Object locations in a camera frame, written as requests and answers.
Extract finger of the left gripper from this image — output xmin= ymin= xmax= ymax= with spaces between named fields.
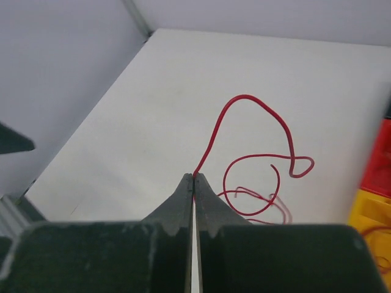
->
xmin=0 ymin=123 xmax=35 ymax=154

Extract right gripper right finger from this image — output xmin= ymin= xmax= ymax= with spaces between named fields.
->
xmin=194 ymin=174 xmax=387 ymax=292

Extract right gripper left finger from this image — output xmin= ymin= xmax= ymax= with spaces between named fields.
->
xmin=1 ymin=174 xmax=193 ymax=292

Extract yellow storage bin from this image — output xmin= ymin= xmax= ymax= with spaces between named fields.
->
xmin=348 ymin=189 xmax=390 ymax=289

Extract red storage bin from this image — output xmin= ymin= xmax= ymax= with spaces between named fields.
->
xmin=360 ymin=117 xmax=390 ymax=198

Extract black storage bin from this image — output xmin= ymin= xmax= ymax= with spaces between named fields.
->
xmin=383 ymin=94 xmax=391 ymax=120

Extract aluminium front rail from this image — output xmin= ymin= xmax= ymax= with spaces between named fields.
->
xmin=1 ymin=180 xmax=46 ymax=239

